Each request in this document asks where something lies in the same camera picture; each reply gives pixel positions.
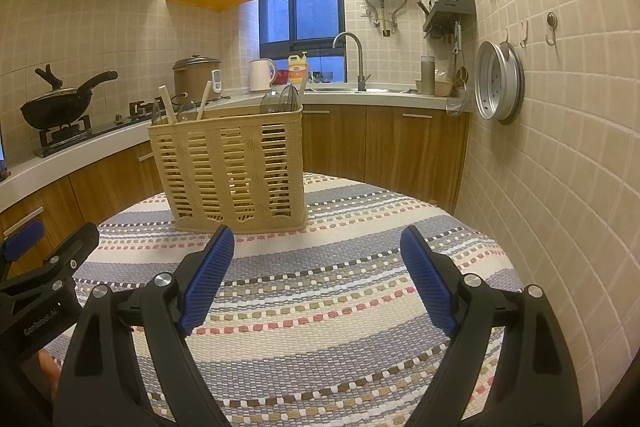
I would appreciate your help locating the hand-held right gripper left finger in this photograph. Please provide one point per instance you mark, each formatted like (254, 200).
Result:
(207, 277)

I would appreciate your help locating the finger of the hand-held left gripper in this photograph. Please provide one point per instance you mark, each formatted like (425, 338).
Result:
(22, 239)
(75, 247)

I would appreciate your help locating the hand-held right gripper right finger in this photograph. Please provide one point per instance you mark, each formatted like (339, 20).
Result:
(427, 282)

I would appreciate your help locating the beige plastic utensil basket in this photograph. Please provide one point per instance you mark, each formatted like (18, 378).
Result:
(225, 172)

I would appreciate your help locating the person's left hand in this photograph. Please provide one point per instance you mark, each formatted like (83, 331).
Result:
(50, 369)

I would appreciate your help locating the striped woven tablecloth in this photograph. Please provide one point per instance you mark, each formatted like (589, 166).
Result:
(325, 307)

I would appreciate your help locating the black gas stove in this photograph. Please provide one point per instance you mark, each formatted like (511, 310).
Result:
(100, 129)

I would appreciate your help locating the black wok with lid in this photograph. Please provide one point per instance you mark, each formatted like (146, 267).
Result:
(55, 109)

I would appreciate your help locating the clear plastic spoon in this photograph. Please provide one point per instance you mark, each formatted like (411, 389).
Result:
(291, 97)
(186, 111)
(272, 102)

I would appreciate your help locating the metal mesh strainer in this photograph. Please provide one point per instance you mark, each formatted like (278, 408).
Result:
(457, 107)

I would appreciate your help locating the beige bowl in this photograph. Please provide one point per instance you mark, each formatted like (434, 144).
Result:
(444, 88)

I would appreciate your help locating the brown slow cooker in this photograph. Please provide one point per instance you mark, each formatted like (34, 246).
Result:
(192, 79)

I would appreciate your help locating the grey thermos bottle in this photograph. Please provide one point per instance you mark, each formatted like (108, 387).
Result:
(428, 77)

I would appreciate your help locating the white electric kettle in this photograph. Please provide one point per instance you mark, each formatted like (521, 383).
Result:
(261, 77)

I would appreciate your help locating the golden ladle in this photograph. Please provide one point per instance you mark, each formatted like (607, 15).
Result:
(461, 74)

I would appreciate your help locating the steel sink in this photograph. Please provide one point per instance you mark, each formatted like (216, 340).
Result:
(340, 90)

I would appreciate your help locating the round metal steamer tray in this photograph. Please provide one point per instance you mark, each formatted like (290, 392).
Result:
(495, 82)

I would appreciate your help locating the steel faucet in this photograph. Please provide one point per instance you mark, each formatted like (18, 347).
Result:
(360, 67)

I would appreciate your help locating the yellow detergent bottle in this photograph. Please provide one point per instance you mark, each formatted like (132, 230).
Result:
(297, 68)

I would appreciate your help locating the black knife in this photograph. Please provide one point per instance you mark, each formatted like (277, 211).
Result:
(423, 7)

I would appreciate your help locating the white wall hook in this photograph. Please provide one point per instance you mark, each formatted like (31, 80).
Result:
(523, 36)
(505, 35)

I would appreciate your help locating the grey wall spice rack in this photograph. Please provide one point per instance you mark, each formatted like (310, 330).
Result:
(450, 9)

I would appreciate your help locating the white wall socket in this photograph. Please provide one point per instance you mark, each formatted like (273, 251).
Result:
(366, 12)

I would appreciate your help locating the metal wall hook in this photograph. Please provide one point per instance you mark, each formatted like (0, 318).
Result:
(551, 21)

